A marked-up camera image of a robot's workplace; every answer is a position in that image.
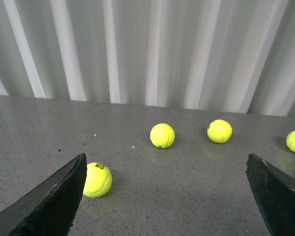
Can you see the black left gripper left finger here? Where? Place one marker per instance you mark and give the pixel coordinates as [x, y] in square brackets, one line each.
[50, 208]

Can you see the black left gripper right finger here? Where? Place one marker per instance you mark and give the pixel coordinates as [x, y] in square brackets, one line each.
[274, 193]

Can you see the near left tennis ball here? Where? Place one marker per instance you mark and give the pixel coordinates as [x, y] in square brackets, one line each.
[98, 181]

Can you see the right centre tennis ball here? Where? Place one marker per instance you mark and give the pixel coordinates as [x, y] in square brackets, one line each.
[219, 131]

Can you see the middle tennis ball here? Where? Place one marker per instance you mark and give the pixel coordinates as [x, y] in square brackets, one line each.
[162, 135]

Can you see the white pleated curtain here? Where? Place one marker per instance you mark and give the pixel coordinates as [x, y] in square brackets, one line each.
[219, 55]

